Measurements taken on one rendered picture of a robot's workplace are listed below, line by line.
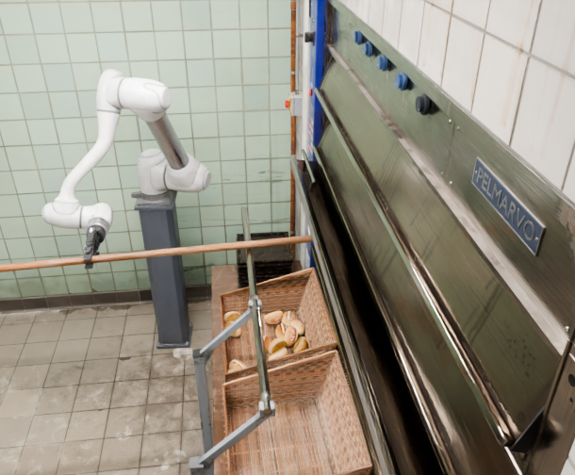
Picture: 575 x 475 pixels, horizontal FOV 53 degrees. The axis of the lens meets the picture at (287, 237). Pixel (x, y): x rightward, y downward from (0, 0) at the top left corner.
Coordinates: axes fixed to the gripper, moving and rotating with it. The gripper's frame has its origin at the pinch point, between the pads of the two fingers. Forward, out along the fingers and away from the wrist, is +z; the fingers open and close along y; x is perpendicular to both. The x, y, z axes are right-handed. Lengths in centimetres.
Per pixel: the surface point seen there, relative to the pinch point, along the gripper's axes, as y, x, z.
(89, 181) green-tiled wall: 26, 24, -125
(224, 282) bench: 60, -53, -59
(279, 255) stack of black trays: 36, -82, -44
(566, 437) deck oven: -64, -99, 151
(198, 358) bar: 23, -41, 38
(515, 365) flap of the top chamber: -62, -99, 136
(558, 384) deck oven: -69, -99, 147
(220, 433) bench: 60, -47, 43
